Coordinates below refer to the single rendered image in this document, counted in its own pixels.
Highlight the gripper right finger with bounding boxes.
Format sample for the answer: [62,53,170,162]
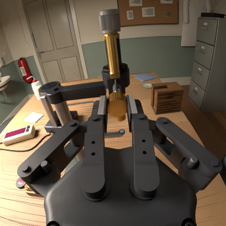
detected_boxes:
[126,94,224,200]

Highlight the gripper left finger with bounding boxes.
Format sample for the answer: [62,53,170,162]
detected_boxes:
[17,95,108,201]

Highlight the brass thumbscrew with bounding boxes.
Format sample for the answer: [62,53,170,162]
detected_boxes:
[106,79,128,122]

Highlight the grey hand lens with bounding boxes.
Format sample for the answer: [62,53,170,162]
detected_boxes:
[104,129,126,139]

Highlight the brown wooden case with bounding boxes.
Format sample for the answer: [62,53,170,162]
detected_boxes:
[151,81,185,115]

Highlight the brass hand spectroscope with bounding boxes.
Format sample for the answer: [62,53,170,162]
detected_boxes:
[98,8,123,79]

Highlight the small brass piece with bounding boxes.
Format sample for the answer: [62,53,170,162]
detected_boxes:
[24,183,43,197]

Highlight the white paper sheet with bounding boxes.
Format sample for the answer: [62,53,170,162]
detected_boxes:
[23,112,44,124]

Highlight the pink disc with dark rim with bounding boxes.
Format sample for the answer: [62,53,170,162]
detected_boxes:
[15,177,26,189]

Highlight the cream device with magenta panel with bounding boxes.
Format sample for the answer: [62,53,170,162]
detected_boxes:
[1,124,36,147]

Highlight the blue cloth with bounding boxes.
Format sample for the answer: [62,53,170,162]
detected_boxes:
[133,72,157,82]

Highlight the white wash bottle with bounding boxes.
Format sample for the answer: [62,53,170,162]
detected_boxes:
[31,75,43,101]

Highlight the red fire extinguisher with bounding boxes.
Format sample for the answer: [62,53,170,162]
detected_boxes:
[17,57,34,84]

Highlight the grey filing cabinet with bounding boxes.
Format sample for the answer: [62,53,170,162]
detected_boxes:
[188,16,226,113]

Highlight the cream panelled door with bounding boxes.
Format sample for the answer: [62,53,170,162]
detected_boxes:
[22,0,86,84]

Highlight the white lab coat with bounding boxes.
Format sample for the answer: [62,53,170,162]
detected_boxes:
[181,0,213,47]

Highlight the cork notice board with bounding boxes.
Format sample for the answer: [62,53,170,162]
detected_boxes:
[117,0,179,28]

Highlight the black flat box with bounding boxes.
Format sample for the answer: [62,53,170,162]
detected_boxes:
[200,12,225,18]

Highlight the black cable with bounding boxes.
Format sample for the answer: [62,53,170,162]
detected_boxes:
[0,132,52,153]

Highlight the dark grey ring stand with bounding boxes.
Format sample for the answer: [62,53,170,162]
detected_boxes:
[38,63,130,134]

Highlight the white wall sink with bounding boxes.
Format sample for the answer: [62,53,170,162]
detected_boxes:
[0,75,11,93]

